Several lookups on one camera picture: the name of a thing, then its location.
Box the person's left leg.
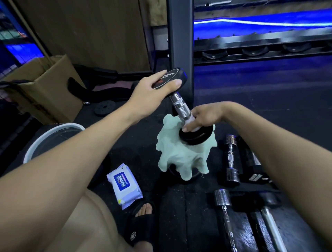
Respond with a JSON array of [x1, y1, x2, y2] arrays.
[[45, 189, 130, 252]]

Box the black left sandal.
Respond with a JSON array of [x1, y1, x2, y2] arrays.
[[123, 200, 157, 247]]

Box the person's right hand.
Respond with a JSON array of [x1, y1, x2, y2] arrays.
[[181, 101, 234, 133]]

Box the light green cloth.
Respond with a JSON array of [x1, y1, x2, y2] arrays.
[[155, 114, 218, 181]]

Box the steel barbell bar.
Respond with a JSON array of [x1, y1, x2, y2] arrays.
[[194, 0, 233, 7]]

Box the black padded bench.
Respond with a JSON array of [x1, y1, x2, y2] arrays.
[[68, 63, 156, 104]]

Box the brown cardboard box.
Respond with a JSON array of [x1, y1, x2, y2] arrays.
[[0, 54, 86, 125]]

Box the person's left forearm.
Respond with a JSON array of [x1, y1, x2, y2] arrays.
[[0, 102, 139, 252]]

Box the small black weight plate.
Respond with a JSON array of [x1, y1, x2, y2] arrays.
[[94, 100, 117, 117]]

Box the large chrome dumbbell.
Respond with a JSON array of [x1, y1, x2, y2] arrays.
[[214, 189, 239, 252]]

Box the small chrome dumbbell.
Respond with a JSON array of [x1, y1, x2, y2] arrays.
[[225, 134, 240, 187]]

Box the white wet wipe sheet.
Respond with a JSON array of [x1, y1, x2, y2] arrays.
[[185, 113, 202, 132]]

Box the dark metal rack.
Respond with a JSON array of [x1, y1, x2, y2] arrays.
[[194, 27, 332, 66]]

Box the white blue wet wipes pack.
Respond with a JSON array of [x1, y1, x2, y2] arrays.
[[107, 163, 144, 210]]

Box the black strap handle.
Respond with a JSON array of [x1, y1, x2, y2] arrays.
[[0, 80, 36, 90]]

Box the white rimmed basin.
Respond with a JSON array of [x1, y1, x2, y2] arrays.
[[22, 123, 85, 164]]

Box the glowing white light strip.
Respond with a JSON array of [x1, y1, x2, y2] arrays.
[[194, 18, 332, 27]]

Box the black headed chrome handle dumbbell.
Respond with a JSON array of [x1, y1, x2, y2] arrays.
[[237, 136, 273, 185], [151, 67, 216, 146], [249, 191, 288, 252]]

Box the person's left hand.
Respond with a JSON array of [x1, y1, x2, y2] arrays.
[[126, 69, 183, 125]]

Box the thin wooden stick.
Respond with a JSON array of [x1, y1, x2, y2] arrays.
[[6, 0, 54, 64]]

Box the person's right forearm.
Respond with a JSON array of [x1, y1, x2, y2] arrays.
[[223, 101, 332, 247]]

